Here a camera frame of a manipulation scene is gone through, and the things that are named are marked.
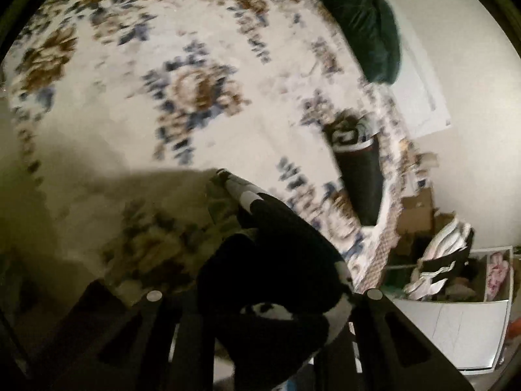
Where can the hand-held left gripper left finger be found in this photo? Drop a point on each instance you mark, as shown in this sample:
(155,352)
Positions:
(159,334)

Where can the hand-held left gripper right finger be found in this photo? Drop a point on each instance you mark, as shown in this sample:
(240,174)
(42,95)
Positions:
(368,334)

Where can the striped knit sweater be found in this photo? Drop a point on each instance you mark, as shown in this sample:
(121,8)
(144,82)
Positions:
(276,260)

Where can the brown checked blanket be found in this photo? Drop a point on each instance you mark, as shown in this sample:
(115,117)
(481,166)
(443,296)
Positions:
(379,260)

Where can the white wardrobe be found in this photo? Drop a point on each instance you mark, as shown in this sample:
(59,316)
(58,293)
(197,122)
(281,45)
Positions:
(447,334)

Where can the black jacket white stripes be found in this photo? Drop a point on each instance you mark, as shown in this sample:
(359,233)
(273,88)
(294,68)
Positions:
(445,260)

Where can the large cardboard box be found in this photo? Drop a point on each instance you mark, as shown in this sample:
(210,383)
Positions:
(419,211)

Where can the pink folded blanket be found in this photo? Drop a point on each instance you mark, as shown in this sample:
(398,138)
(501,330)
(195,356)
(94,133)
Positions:
(497,275)

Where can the folded black garment white lettering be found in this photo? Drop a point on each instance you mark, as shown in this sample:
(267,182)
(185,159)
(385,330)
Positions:
(362,179)

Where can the white bed headboard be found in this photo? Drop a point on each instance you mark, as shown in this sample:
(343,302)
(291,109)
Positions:
(423,106)

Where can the floral bed blanket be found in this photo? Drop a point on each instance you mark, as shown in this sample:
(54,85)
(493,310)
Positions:
(122,89)

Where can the dark green beanbag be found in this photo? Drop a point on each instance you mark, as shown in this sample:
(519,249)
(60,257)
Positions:
(358,20)

